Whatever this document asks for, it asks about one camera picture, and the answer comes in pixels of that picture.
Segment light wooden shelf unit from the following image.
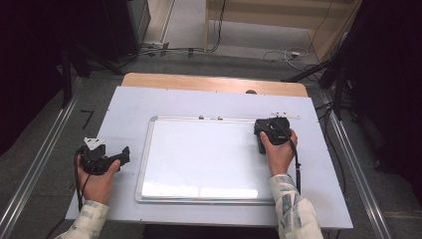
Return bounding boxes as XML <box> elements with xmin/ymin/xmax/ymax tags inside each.
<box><xmin>203</xmin><ymin>0</ymin><xmax>363</xmax><ymax>62</ymax></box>

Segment aluminium floor rail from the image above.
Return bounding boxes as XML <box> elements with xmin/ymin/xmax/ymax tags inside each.
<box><xmin>320</xmin><ymin>90</ymin><xmax>394</xmax><ymax>239</ymax></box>
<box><xmin>0</xmin><ymin>77</ymin><xmax>84</xmax><ymax>239</ymax></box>

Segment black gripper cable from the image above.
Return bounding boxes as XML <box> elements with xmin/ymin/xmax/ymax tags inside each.
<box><xmin>74</xmin><ymin>146</ymin><xmax>94</xmax><ymax>213</ymax></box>
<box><xmin>271</xmin><ymin>119</ymin><xmax>303</xmax><ymax>196</ymax></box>

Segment large white table sheet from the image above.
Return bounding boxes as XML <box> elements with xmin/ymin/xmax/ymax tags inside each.
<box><xmin>65</xmin><ymin>85</ymin><xmax>354</xmax><ymax>230</ymax></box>

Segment black curtain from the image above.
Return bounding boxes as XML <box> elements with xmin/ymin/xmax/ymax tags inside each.
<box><xmin>0</xmin><ymin>0</ymin><xmax>110</xmax><ymax>157</ymax></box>
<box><xmin>342</xmin><ymin>0</ymin><xmax>422</xmax><ymax>204</ymax></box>

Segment silver framed whiteboard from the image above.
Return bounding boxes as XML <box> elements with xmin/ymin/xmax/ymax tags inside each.
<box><xmin>134</xmin><ymin>115</ymin><xmax>277</xmax><ymax>205</ymax></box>

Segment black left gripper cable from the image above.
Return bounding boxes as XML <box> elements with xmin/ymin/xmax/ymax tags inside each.
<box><xmin>74</xmin><ymin>146</ymin><xmax>94</xmax><ymax>213</ymax></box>

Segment person's left hand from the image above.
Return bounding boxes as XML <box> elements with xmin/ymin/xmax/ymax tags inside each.
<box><xmin>75</xmin><ymin>158</ymin><xmax>122</xmax><ymax>206</ymax></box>

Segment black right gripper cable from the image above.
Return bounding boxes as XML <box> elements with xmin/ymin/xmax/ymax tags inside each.
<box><xmin>271</xmin><ymin>119</ymin><xmax>303</xmax><ymax>196</ymax></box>

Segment wooden table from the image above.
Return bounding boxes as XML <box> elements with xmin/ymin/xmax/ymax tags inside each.
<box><xmin>120</xmin><ymin>72</ymin><xmax>310</xmax><ymax>99</ymax></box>

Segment person's dark lap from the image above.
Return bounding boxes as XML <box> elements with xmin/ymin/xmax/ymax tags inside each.
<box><xmin>141</xmin><ymin>224</ymin><xmax>281</xmax><ymax>239</ymax></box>

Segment white coiled floor cable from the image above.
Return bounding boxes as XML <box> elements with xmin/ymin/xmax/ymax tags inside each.
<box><xmin>262</xmin><ymin>47</ymin><xmax>312</xmax><ymax>72</ymax></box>

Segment black metal stand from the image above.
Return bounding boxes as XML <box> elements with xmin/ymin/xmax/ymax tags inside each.
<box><xmin>281</xmin><ymin>31</ymin><xmax>360</xmax><ymax>121</ymax></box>
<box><xmin>60</xmin><ymin>41</ymin><xmax>124</xmax><ymax>110</ymax></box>

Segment person's right hand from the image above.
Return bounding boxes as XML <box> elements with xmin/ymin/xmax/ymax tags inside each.
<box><xmin>259</xmin><ymin>127</ymin><xmax>299</xmax><ymax>178</ymax></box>

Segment black floor cable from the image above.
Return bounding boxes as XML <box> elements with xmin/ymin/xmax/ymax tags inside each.
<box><xmin>117</xmin><ymin>0</ymin><xmax>228</xmax><ymax>63</ymax></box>

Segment grey power strip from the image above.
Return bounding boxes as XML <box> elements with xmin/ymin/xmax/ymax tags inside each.
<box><xmin>141</xmin><ymin>41</ymin><xmax>170</xmax><ymax>57</ymax></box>

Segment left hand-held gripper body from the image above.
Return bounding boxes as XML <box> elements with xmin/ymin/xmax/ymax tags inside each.
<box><xmin>79</xmin><ymin>136</ymin><xmax>116</xmax><ymax>176</ymax></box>

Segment black cabinet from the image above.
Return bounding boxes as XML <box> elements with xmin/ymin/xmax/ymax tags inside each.
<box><xmin>101</xmin><ymin>0</ymin><xmax>152</xmax><ymax>63</ymax></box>

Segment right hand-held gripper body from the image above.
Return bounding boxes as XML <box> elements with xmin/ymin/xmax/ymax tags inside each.
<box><xmin>264</xmin><ymin>112</ymin><xmax>302</xmax><ymax>146</ymax></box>

